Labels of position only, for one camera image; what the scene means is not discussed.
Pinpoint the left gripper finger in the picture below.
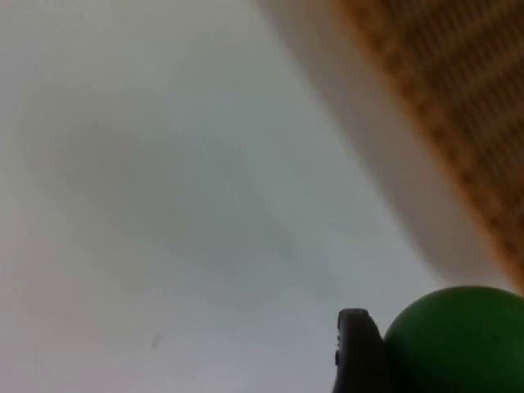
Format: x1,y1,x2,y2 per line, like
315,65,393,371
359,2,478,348
330,308,388,393

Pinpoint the green ball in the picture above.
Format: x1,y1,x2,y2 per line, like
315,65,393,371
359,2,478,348
382,285,524,393

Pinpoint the pale brown wicker basket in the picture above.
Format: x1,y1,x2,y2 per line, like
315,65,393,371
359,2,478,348
332,0,524,296

